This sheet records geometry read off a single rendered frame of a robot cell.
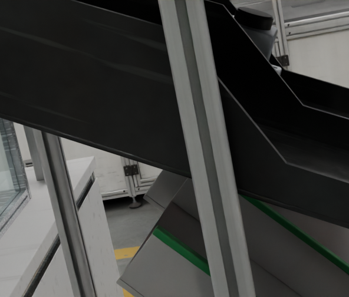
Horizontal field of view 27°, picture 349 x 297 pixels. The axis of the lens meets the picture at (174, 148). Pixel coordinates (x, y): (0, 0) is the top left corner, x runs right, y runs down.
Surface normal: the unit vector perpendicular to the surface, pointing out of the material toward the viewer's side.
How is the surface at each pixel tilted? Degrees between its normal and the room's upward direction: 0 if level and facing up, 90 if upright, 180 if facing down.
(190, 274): 90
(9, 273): 0
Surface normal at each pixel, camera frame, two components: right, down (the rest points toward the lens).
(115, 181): -0.04, 0.26
